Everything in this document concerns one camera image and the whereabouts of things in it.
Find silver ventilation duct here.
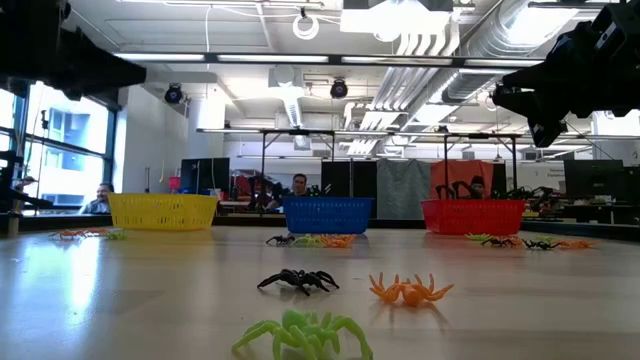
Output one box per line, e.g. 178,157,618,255
439,0,551,104

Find yellow plastic mesh basket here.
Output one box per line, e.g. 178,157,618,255
107,192,220,232

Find white ceiling light fixture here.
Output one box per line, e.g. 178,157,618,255
339,0,454,36

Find grey hanging cloth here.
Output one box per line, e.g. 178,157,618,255
376,158,432,220

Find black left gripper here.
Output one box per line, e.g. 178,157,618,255
0,0,148,101

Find blue plastic mesh basket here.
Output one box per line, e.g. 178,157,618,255
282,196,375,236

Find black computer monitor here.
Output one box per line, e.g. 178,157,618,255
563,159,626,201
180,157,231,195

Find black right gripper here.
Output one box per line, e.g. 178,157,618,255
493,0,640,148

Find red plastic mesh basket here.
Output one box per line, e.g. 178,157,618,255
420,198,527,237

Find overhead LED light bar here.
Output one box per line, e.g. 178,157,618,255
113,51,546,68

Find orange hanging cloth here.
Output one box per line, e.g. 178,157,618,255
428,159,495,201

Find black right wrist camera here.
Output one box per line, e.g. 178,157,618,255
547,20,601,66

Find black equipment stand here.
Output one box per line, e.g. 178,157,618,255
0,149,54,239

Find person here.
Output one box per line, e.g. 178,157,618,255
79,182,116,215
267,172,311,211

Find black background rig frame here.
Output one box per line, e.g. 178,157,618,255
258,128,337,211
442,131,521,194

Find large office window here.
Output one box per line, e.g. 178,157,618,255
0,82,119,214

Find black partition panel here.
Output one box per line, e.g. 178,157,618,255
320,159,379,200

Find white coiled cable ring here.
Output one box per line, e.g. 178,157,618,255
292,12,321,42

